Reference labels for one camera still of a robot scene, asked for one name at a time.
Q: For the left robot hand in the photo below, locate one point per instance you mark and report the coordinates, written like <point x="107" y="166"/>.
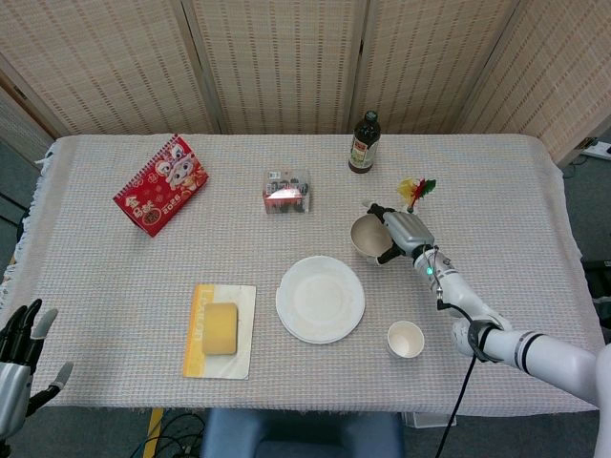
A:
<point x="14" y="377"/>

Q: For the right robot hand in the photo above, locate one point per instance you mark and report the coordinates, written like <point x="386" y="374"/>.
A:
<point x="406" y="231"/>

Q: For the beige bowl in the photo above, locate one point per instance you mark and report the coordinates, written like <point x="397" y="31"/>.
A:
<point x="365" y="236"/>

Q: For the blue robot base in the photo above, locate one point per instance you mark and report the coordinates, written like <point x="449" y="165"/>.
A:
<point x="305" y="434"/>

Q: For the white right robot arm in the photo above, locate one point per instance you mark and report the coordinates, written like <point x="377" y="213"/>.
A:
<point x="477" y="305"/>

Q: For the white paper plate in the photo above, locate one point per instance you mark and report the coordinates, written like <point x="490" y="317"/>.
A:
<point x="290" y="327"/>
<point x="320" y="296"/>

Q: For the colourful feather shuttlecock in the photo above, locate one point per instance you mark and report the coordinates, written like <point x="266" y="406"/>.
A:
<point x="415" y="191"/>

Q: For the dark sauce bottle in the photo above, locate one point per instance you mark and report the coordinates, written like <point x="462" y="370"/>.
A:
<point x="364" y="148"/>

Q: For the white paper cup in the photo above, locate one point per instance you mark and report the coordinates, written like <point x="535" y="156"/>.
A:
<point x="406" y="339"/>

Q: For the clear box of toy fruit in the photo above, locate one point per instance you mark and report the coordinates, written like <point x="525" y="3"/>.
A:
<point x="286" y="193"/>

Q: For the white woven tablecloth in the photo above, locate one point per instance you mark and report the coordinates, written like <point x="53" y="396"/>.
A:
<point x="143" y="286"/>

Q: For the black equipment base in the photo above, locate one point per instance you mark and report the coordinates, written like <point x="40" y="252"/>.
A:
<point x="599" y="272"/>

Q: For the beige folding screen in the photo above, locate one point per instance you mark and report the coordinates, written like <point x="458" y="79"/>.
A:
<point x="286" y="62"/>

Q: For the white power strip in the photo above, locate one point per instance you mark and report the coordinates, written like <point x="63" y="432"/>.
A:
<point x="599" y="149"/>

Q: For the yellow sponge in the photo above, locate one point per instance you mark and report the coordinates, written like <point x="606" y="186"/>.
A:
<point x="219" y="329"/>

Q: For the red desk calendar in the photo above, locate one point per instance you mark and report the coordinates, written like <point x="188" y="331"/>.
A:
<point x="162" y="191"/>

